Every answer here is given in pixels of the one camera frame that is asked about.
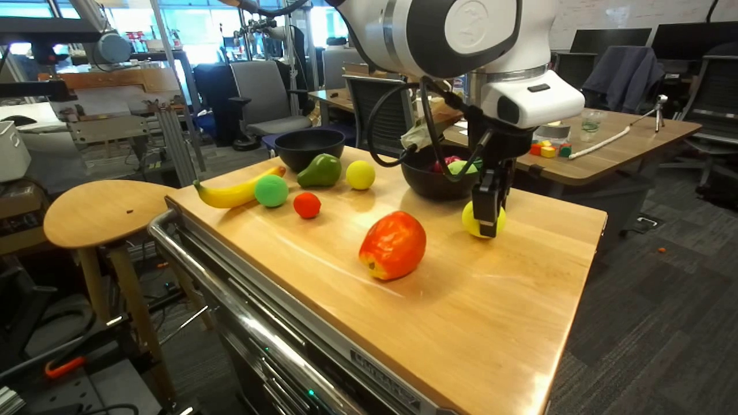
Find red toy radish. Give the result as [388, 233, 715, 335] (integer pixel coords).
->
[429, 156, 454, 172]

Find white tool cart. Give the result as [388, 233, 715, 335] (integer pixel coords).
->
[147, 209, 464, 415]

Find red toy strawberry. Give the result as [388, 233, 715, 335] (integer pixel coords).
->
[294, 192, 320, 219]

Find green toy pear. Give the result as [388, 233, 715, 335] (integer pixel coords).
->
[298, 151, 342, 187]

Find orange toy bell pepper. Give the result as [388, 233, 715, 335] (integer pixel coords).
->
[359, 213, 426, 282]

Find green toy ball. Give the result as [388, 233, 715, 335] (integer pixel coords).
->
[254, 176, 288, 208]

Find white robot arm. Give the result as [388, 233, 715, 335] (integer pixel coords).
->
[325, 0, 585, 238]

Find round wooden stool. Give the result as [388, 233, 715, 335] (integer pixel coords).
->
[43, 180, 175, 404]

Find yellow toy banana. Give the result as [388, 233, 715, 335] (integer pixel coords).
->
[193, 165, 287, 208]

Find black bowl with banana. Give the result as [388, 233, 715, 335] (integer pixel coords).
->
[275, 126, 344, 172]

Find yellow toy lemon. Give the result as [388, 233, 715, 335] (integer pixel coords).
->
[344, 161, 377, 192]

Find black bowl with pepper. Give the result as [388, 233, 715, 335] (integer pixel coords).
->
[402, 146, 480, 200]

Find silver cart handle bar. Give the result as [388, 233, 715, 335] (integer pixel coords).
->
[150, 213, 363, 415]

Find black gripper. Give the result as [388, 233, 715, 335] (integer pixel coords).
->
[468, 108, 534, 238]

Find blue jacket on chair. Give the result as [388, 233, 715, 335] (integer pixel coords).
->
[581, 45, 665, 113]

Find colourful toy blocks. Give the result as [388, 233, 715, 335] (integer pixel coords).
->
[528, 140, 572, 158]

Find wooden office desk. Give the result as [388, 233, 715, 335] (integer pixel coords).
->
[311, 88, 701, 187]

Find grey office chair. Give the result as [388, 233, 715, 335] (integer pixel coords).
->
[231, 59, 310, 140]

